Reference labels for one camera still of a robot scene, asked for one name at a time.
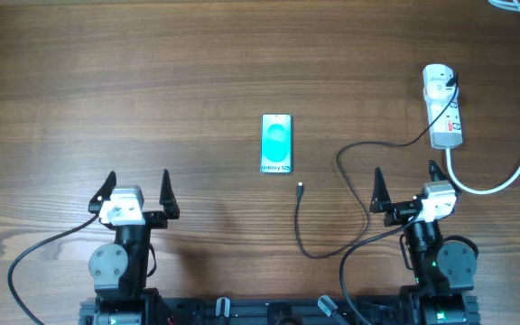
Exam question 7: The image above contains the black USB charging cable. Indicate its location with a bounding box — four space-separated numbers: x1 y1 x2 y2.
293 74 460 260

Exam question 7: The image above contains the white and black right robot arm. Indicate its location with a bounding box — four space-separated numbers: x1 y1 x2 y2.
369 161 481 324

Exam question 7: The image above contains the Galaxy smartphone with teal screen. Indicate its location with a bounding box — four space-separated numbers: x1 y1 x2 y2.
260 114 293 173

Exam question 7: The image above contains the white power strip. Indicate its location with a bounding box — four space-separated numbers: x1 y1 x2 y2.
422 63 463 150

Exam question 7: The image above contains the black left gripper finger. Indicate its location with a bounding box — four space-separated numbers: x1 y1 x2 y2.
159 169 180 219
88 171 116 214

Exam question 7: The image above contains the white USB charger plug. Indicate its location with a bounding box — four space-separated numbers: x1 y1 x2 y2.
423 77 457 104

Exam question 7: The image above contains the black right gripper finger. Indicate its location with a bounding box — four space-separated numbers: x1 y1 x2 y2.
429 160 461 195
369 167 392 213

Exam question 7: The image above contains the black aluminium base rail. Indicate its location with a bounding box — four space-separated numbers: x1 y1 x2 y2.
79 295 481 325

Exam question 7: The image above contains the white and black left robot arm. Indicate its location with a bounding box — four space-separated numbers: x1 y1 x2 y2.
79 171 180 325

